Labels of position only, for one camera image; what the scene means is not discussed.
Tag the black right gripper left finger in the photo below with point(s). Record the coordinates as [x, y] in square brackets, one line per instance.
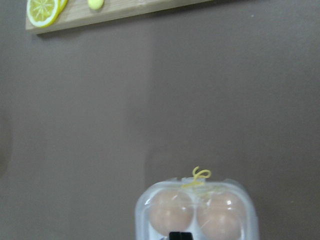
[174, 235]

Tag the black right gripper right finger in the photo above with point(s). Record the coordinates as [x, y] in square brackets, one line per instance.
[186, 236]

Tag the clear plastic egg box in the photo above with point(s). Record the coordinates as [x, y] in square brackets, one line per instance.
[144, 230]

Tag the brown egg in box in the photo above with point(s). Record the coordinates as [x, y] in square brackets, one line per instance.
[219, 216]
[170, 210]

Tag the yellow rubber band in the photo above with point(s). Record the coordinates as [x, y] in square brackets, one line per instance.
[198, 177]

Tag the bamboo cutting board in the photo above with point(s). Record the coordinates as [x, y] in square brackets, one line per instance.
[77, 12]

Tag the yellow plastic knife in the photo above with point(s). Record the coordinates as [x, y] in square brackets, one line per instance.
[95, 4]

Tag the lemon slice middle stack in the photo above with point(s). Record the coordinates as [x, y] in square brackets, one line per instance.
[62, 4]

